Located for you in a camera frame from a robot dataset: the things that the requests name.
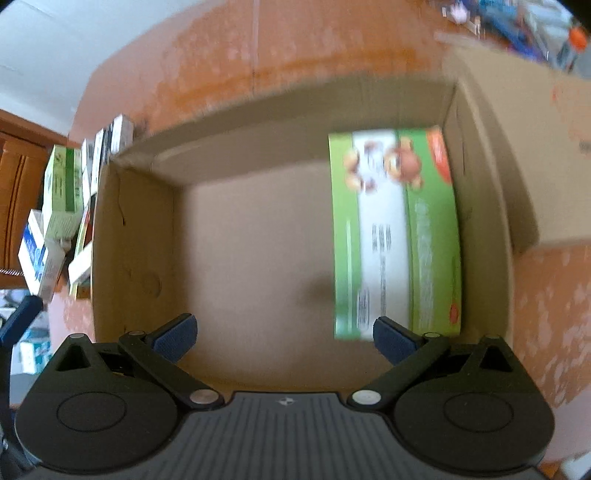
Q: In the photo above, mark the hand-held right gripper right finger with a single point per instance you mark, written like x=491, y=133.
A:
x=392, y=341

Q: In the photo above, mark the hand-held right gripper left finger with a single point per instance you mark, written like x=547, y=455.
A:
x=175, y=339

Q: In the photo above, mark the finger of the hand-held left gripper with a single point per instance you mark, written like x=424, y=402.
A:
x=25, y=316

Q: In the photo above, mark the cardboard box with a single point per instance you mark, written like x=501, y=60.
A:
x=254, y=254

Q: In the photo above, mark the green box with bear print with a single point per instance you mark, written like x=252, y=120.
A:
x=429, y=230

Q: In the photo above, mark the brown wooden desktop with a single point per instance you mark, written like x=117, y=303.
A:
x=277, y=37

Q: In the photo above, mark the light green medicine box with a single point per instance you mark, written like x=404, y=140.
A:
x=62, y=194

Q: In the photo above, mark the brown wooden chair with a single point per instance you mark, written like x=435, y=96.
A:
x=18, y=184

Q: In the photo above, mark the pile of pens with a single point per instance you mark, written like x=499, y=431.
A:
x=521, y=32

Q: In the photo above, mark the orange cap glue stick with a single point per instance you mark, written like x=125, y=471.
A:
x=577, y=36

